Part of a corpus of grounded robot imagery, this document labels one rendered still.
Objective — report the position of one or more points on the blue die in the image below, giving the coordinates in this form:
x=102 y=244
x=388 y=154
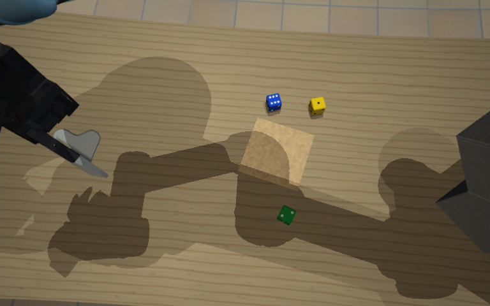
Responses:
x=273 y=102

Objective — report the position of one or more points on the green die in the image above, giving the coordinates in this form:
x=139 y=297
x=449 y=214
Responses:
x=286 y=215

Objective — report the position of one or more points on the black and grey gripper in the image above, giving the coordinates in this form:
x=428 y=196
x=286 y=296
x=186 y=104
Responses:
x=36 y=105

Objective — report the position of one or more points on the yellow die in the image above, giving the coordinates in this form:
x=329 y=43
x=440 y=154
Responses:
x=317 y=105

